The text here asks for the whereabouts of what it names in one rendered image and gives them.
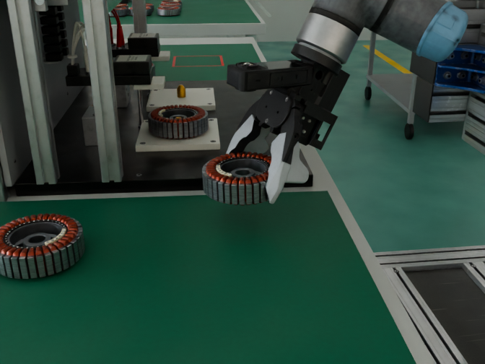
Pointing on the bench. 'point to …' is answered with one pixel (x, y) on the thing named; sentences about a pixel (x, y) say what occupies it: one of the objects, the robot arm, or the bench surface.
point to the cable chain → (53, 19)
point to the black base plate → (163, 161)
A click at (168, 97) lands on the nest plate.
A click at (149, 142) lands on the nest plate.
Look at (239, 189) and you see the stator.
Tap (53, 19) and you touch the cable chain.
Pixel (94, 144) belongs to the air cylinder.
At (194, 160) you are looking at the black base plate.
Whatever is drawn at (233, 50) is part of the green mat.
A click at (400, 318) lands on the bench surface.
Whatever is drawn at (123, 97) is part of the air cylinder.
